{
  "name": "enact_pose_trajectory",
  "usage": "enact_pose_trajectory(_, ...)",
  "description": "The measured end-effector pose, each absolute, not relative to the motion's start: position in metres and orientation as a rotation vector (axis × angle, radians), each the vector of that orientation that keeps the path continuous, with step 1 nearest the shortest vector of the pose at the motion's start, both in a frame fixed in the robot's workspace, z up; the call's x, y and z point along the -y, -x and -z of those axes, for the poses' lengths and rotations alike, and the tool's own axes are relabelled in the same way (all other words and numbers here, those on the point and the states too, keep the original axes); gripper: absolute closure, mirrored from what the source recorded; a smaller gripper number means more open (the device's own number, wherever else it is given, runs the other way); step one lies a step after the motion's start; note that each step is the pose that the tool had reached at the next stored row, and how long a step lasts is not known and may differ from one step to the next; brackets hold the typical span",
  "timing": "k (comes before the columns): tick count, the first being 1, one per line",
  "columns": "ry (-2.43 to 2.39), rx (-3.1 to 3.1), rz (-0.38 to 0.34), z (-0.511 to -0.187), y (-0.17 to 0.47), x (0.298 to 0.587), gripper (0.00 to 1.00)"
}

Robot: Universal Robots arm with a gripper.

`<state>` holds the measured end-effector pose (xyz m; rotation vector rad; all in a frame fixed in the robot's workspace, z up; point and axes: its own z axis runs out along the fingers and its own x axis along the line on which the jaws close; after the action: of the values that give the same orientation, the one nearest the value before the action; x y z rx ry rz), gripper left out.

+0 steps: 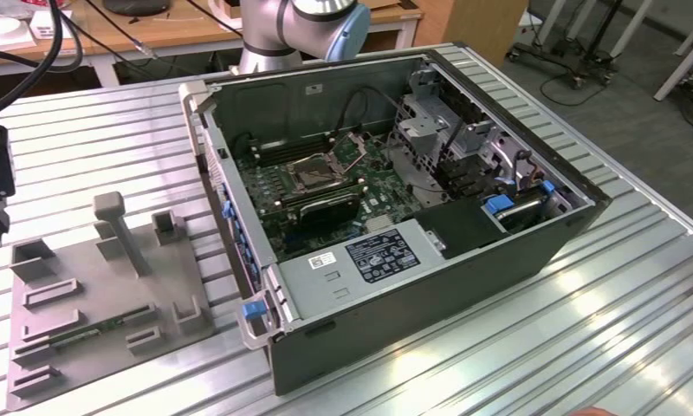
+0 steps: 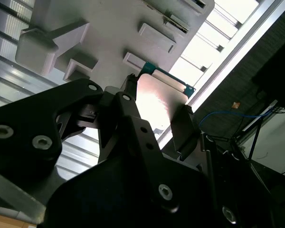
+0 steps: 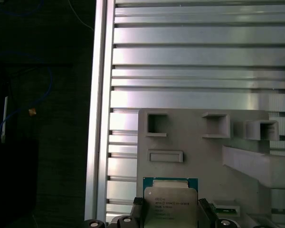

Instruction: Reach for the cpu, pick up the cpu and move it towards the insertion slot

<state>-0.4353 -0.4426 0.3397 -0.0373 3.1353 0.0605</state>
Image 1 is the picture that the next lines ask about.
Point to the white round dish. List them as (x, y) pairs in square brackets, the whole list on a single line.
[(0, 30)]

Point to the blue disk carrier latch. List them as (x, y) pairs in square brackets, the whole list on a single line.
[(498, 206)]

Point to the CPU socket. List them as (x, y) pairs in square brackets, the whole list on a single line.
[(314, 175)]

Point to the wooden cabinet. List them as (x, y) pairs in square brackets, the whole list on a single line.
[(478, 26)]

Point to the open black PC case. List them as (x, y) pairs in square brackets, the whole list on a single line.
[(415, 320)]

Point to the black RAM slot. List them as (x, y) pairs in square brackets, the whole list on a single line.
[(317, 193), (291, 146), (291, 155)]

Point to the grey metal drive cage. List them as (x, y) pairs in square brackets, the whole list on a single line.
[(421, 130)]

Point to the black wheeled stand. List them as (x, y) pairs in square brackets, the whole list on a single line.
[(604, 56)]

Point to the grey parts rack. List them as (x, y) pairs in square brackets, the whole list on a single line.
[(109, 294)]

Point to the green RAM stick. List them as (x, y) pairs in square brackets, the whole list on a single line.
[(106, 324)]

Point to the small silver heatsink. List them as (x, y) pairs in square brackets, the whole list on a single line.
[(378, 223)]

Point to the small blue clip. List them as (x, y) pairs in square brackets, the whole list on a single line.
[(547, 187)]

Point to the white table frame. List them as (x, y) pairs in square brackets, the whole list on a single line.
[(684, 71), (628, 30)]

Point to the blue case release latch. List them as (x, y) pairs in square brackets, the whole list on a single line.
[(253, 311)]

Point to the silver disk bay bracket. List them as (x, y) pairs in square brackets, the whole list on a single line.
[(517, 162)]

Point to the white printed box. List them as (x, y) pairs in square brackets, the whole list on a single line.
[(49, 26)]

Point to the green motherboard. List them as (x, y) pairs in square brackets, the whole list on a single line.
[(381, 190)]

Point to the black monitor base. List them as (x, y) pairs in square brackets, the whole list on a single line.
[(135, 5)]

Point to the blue card retainer clip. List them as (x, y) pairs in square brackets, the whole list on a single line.
[(227, 210)]

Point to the grey power supply unit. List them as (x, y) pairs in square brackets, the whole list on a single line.
[(317, 290)]

